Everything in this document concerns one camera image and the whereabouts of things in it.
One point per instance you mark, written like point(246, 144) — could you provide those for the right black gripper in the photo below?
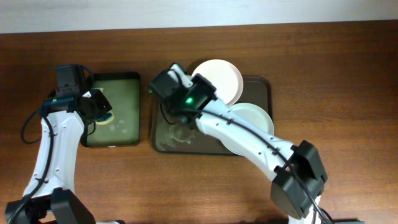
point(199, 79)

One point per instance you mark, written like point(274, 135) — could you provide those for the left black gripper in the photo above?
point(105, 104)

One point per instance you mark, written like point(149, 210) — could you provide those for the green and yellow sponge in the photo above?
point(105, 119)

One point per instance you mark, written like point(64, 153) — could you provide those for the white plate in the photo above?
point(225, 77)

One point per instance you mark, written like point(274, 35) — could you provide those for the pale green plate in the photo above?
point(255, 115)

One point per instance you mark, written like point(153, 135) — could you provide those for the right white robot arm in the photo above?
point(296, 172)

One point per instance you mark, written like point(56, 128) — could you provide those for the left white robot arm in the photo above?
point(51, 188)

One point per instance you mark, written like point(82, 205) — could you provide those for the black tray of soapy water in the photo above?
point(122, 90)

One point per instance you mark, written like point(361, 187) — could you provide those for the brown serving tray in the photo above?
point(179, 139)

